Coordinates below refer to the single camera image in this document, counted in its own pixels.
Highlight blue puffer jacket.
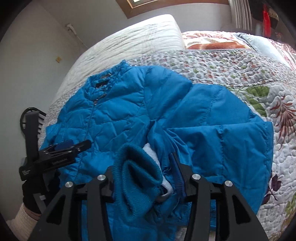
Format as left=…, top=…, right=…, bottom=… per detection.
left=42, top=61, right=273, bottom=240

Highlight cream knit left forearm sleeve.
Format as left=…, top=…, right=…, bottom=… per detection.
left=6, top=203, right=41, bottom=240

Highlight red and black hanging clothes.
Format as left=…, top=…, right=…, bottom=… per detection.
left=248, top=1, right=279, bottom=38

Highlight black gloved left hand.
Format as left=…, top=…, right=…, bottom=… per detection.
left=22, top=170, right=60, bottom=214

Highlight wooden framed window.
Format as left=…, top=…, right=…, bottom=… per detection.
left=116, top=0, right=229, bottom=19

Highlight floral quilted bedspread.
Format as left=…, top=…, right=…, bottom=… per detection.
left=44, top=15, right=295, bottom=240

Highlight floral pillow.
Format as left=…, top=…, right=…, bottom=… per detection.
left=182, top=31, right=254, bottom=51

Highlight white pleated curtain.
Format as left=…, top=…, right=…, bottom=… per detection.
left=228, top=0, right=252, bottom=31

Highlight white wall cable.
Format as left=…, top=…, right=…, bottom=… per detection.
left=66, top=22, right=90, bottom=50

